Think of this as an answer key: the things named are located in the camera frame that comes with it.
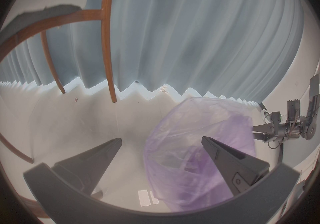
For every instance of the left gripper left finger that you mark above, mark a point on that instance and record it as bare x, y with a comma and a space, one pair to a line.
85, 168

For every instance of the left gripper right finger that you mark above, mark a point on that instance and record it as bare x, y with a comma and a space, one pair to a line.
240, 170

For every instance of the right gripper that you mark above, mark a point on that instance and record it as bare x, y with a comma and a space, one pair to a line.
282, 130

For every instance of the purple plastic bag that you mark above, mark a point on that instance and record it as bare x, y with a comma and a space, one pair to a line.
175, 123

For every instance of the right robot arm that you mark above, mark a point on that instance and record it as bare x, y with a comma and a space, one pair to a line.
311, 128

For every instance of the pale blue curtain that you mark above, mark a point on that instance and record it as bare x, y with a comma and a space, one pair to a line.
187, 30

